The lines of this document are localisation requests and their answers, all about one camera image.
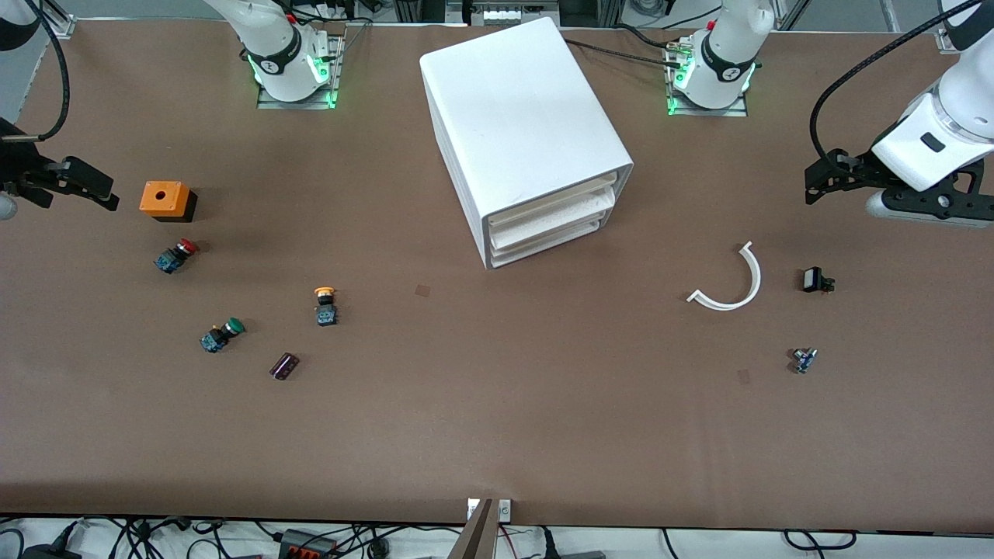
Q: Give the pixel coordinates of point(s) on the orange box with hole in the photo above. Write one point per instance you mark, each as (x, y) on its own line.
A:
(163, 198)

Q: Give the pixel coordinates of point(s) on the white curved plastic piece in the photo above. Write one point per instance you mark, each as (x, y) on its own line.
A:
(756, 278)

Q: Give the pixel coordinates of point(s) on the black power adapter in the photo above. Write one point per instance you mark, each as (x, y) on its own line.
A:
(50, 553)

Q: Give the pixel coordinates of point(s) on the maroon cylindrical capacitor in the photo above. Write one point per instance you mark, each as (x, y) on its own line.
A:
(284, 366)

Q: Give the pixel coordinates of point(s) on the white table edge bracket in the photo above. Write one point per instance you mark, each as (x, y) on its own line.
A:
(505, 510)

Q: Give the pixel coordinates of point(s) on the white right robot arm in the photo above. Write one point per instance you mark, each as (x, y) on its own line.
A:
(279, 54)

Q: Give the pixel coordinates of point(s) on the green push button switch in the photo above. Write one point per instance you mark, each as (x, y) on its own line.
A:
(221, 334)

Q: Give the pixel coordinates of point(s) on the aluminium frame post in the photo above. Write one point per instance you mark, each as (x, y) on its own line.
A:
(946, 43)
(58, 19)

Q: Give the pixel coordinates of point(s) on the white plastic drawer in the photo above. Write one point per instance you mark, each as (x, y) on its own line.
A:
(555, 221)
(559, 198)
(543, 242)

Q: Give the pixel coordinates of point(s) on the small black rocker switch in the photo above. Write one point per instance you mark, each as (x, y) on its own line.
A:
(814, 279)

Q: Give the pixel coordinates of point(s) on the white drawer cabinet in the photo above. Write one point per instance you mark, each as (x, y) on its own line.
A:
(512, 101)

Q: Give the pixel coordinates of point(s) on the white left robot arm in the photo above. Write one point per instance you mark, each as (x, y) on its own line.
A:
(726, 62)

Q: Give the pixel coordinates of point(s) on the yellow push button switch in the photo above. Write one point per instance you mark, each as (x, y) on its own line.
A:
(326, 307)

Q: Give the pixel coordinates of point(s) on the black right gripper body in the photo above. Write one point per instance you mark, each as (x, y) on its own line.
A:
(17, 161)

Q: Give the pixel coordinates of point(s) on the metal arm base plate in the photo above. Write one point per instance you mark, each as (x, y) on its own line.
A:
(268, 101)
(730, 112)

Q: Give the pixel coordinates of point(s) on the red push button switch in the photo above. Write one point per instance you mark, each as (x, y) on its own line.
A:
(176, 255)

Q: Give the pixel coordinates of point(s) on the brown wedge-shaped post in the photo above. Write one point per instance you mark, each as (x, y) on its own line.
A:
(475, 539)

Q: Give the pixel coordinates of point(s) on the black power strip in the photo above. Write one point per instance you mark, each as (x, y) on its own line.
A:
(307, 543)

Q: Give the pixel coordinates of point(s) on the small blue electronic component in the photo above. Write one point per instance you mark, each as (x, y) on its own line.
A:
(804, 360)

